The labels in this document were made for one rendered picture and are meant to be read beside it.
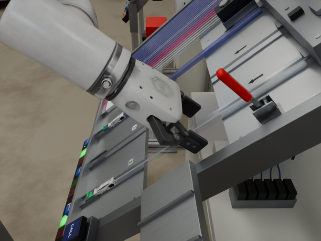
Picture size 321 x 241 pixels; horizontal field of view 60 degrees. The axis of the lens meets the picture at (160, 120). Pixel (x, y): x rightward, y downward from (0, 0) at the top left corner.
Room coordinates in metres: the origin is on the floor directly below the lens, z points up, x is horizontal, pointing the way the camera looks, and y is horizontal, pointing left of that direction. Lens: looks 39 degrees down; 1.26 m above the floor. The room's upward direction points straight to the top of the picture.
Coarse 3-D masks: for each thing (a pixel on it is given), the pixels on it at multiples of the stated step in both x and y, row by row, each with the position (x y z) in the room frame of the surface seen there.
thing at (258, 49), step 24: (264, 24) 0.54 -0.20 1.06; (216, 48) 0.57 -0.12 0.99; (240, 48) 0.51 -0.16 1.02; (264, 48) 0.46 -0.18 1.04; (288, 48) 0.42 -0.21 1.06; (240, 72) 0.44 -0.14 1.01; (264, 72) 0.40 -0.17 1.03; (312, 72) 0.34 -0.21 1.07; (216, 96) 0.42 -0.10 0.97; (288, 96) 0.32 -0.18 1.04; (312, 96) 0.30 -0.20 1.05; (240, 120) 0.33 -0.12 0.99
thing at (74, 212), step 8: (96, 112) 0.68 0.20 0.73; (96, 120) 0.64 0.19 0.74; (96, 128) 0.61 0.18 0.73; (96, 136) 0.58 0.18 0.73; (88, 144) 0.54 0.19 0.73; (96, 144) 0.55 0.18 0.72; (88, 152) 0.51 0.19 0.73; (88, 160) 0.48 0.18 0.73; (88, 168) 0.46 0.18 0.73; (80, 176) 0.43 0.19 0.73; (88, 176) 0.44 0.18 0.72; (80, 184) 0.41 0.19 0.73; (80, 192) 0.39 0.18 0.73; (72, 200) 0.36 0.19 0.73; (80, 200) 0.37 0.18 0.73; (72, 208) 0.34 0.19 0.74; (80, 208) 0.35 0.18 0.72; (72, 216) 0.32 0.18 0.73
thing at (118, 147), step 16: (112, 112) 0.66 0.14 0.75; (112, 128) 0.57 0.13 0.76; (128, 128) 0.52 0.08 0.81; (144, 128) 0.48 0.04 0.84; (112, 144) 0.50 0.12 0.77; (128, 144) 0.46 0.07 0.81; (144, 144) 0.42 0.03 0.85; (96, 160) 0.48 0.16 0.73; (112, 160) 0.44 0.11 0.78; (128, 160) 0.41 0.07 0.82; (96, 176) 0.42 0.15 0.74; (112, 176) 0.39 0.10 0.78; (144, 176) 0.34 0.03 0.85; (112, 192) 0.34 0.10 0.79; (128, 192) 0.32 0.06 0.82; (96, 208) 0.32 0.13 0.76; (112, 208) 0.30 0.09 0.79
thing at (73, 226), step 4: (76, 220) 0.27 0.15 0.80; (72, 224) 0.27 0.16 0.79; (76, 224) 0.26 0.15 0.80; (68, 228) 0.27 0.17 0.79; (72, 228) 0.26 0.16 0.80; (76, 228) 0.26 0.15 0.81; (64, 232) 0.26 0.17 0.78; (68, 232) 0.26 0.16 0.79; (72, 232) 0.25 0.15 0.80; (76, 232) 0.25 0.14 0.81; (64, 236) 0.25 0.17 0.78; (68, 236) 0.25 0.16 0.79; (72, 236) 0.24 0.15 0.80; (64, 240) 0.24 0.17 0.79
